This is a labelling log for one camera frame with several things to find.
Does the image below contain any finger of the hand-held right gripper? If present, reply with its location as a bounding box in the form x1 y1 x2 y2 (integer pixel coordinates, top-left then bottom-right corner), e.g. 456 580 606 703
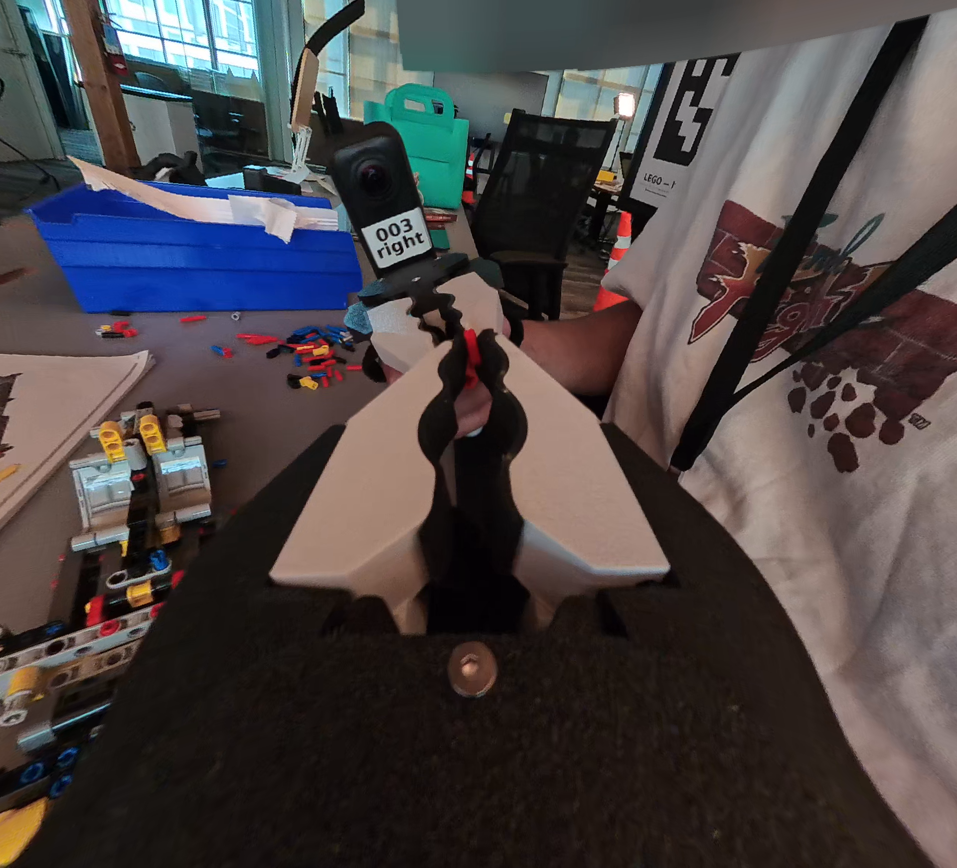
368 285 453 374
437 267 508 346

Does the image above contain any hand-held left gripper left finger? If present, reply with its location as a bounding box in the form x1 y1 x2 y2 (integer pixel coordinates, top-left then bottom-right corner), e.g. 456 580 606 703
269 341 468 636

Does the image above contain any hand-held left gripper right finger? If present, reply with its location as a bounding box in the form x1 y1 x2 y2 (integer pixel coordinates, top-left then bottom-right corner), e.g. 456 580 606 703
478 330 671 628

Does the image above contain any lego car chassis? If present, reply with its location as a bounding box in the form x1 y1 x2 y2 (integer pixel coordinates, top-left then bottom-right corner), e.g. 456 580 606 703
0 401 225 817

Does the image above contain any person's right forearm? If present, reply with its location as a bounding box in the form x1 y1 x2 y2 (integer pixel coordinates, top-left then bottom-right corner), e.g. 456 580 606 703
516 300 645 402

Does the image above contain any lego instruction booklet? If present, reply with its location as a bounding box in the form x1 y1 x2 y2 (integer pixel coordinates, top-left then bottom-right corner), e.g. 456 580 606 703
0 351 157 529

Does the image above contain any person's right hand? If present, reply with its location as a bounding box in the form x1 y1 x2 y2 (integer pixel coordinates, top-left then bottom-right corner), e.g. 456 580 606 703
453 388 493 437

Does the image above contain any teal tote bag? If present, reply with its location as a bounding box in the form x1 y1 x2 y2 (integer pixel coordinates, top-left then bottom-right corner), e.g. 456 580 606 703
364 83 471 211

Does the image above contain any pile of red blue pins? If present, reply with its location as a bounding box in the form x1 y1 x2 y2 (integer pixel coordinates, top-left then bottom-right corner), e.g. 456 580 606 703
265 324 360 391

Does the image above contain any black mesh office chair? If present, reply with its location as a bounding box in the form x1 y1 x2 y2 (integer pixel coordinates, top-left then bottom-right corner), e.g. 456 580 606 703
471 109 618 319

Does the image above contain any small black box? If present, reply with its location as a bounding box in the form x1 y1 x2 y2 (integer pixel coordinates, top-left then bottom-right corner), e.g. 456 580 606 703
243 165 302 196

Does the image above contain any white paper parts bag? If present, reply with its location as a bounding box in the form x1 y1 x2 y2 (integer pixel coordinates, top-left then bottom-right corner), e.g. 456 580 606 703
67 156 341 245

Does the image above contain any blue plastic bin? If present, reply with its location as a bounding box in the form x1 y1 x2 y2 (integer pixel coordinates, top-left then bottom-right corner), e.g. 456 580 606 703
26 182 363 314

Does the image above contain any dark cloth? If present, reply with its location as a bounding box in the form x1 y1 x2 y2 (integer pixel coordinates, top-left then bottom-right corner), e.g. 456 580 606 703
136 150 209 187

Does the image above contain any person's light clothing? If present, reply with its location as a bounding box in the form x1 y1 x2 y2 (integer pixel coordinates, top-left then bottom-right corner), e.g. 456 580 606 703
602 8 957 868

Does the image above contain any wooden post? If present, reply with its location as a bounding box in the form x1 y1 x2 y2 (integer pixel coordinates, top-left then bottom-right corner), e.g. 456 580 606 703
33 0 143 175

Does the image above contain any black lanyard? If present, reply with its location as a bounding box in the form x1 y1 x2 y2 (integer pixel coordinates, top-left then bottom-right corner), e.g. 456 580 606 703
669 18 957 473

